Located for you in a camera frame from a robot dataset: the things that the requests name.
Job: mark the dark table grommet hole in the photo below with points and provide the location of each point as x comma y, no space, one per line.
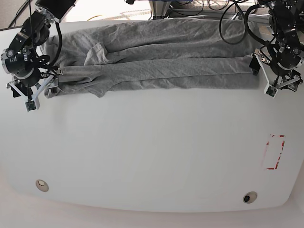
250,197

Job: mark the grey printed t-shirt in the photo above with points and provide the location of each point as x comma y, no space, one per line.
167,53

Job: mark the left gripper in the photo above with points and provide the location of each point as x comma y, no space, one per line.
284,65

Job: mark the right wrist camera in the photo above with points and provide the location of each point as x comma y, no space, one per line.
32,105

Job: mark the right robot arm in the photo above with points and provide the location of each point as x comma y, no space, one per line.
21,60

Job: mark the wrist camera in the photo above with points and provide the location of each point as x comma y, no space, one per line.
270,90
32,105

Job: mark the aluminium frame stand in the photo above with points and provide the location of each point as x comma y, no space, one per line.
159,8

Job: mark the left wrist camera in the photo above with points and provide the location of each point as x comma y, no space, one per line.
270,90

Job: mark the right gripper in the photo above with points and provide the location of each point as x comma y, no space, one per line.
28,84

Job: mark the red tape rectangle marking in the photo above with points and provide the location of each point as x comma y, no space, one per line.
274,149

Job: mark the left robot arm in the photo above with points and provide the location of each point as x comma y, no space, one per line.
286,19

